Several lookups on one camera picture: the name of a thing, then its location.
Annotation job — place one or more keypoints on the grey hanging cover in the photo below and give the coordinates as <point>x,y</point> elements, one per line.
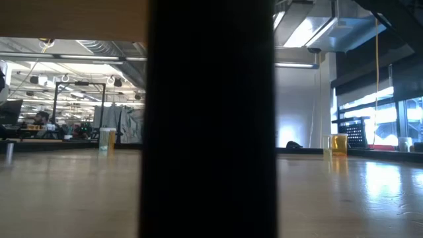
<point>129,125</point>

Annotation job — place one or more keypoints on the small grey metal post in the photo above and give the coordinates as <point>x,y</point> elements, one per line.
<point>10,150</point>

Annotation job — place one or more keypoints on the fluorescent light tube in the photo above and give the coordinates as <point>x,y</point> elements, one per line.
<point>294,65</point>

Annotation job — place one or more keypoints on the white cup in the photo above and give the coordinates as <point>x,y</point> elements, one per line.
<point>404,144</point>

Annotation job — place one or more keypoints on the small green medicine bottle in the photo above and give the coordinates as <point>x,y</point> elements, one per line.
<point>103,140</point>

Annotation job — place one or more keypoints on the black background gantry frame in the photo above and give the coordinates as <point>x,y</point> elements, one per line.
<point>103,99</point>

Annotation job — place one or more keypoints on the person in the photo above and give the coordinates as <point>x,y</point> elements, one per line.
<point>41,118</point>

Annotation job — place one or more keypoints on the black container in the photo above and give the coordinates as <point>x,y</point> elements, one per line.
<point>419,147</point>

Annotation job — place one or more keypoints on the black perforated crate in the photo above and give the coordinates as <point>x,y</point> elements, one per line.
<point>357,135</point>

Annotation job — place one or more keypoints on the wooden shelf board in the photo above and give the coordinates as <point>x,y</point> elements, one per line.
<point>72,20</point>

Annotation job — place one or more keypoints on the long ceiling light strip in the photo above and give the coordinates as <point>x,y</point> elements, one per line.
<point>82,57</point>

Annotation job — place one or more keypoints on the black background robot arm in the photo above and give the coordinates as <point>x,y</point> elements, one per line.
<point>84,130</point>

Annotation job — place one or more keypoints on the black ceiling spotlight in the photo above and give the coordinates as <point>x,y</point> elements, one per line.
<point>118,82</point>

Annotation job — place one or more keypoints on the black aluminium table frame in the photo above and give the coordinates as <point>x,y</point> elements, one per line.
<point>380,154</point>

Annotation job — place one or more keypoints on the red flat box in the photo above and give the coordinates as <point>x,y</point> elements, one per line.
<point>381,147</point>

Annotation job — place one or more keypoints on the black shelf divider panel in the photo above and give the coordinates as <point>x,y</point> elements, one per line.
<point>208,119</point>

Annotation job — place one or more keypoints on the black computer monitor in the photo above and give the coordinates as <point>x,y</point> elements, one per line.
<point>10,112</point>

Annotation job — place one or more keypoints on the black dome-shaped object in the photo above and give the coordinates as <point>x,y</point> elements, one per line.
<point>293,144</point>

